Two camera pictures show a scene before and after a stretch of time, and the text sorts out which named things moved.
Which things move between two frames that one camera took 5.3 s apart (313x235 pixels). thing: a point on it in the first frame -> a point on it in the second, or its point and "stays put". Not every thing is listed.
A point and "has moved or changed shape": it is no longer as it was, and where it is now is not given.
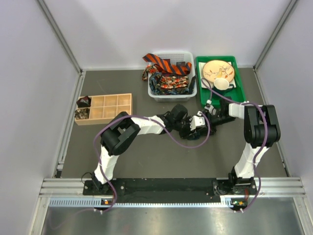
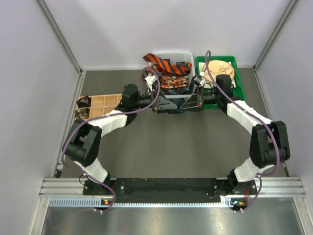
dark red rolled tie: [85, 102] stays put
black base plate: [168, 191] stays put
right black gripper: [209, 115] -> [193, 104]
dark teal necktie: [195, 136] has moved or changed shape
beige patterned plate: [218, 69] stays put
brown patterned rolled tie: [82, 113] stays put
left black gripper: [184, 134] -> [164, 105]
